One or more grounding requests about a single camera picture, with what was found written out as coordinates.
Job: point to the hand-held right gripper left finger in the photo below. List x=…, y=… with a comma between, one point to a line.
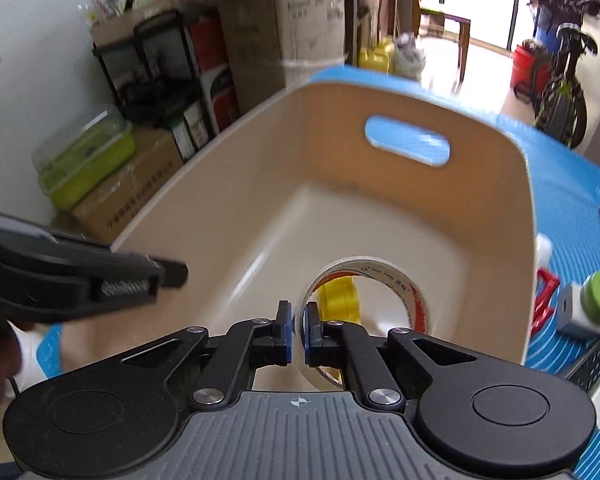
x=285, y=335

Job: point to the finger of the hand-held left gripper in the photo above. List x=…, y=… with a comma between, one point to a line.
x=172, y=274

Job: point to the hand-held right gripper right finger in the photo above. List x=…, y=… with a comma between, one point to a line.
x=311, y=335

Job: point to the clear tape roll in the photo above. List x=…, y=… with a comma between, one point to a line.
x=402, y=285

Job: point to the beige plastic storage bin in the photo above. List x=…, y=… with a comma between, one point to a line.
x=280, y=160

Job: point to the red plastic clamp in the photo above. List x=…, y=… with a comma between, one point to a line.
x=547, y=300

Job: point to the white square charger box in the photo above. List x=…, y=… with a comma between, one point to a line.
x=572, y=319

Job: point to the black remote control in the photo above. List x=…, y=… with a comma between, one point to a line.
x=592, y=360

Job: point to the low brown cardboard box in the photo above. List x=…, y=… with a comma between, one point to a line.
x=130, y=187

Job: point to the green lidded plastic container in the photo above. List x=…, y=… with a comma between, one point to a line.
x=90, y=160

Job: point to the small printed cartons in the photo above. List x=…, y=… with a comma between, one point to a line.
x=190, y=130

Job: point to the red white appliance carton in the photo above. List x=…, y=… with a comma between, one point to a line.
x=222, y=100

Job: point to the black shelf rack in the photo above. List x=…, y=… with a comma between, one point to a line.
x=147, y=85

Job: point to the large wrapped cardboard box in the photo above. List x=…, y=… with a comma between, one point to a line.
x=260, y=85

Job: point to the open cardboard box on rack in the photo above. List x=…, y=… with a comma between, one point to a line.
x=130, y=24

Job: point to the clear plastic bags clutter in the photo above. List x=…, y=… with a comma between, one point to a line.
x=107, y=2

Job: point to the yellow oil jug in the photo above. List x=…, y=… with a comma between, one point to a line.
x=370, y=59
x=386, y=49

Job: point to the blue silicone mat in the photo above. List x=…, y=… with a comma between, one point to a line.
x=555, y=185

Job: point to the large white-sided cardboard box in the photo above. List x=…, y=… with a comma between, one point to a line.
x=305, y=20

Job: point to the white plastic bag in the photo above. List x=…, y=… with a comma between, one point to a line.
x=409, y=57

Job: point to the red bucket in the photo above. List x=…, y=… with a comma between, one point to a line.
x=527, y=72

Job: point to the green black bicycle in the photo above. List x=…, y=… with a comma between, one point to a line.
x=562, y=105

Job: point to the wooden cabinet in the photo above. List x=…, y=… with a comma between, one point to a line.
x=375, y=0

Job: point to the wooden chair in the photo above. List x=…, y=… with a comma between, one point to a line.
x=450, y=22

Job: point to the blue barrel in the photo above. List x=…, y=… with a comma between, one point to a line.
x=547, y=30

